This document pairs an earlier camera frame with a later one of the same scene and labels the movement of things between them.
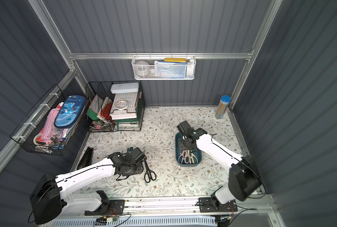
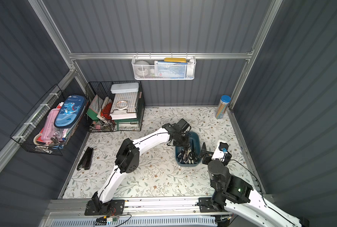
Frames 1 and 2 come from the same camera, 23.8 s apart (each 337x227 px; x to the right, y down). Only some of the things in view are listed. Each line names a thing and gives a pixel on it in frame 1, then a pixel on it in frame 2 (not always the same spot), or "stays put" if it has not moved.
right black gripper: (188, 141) → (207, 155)
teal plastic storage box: (177, 152) stays put
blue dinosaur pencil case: (70, 111) stays put
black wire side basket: (51, 127) stays put
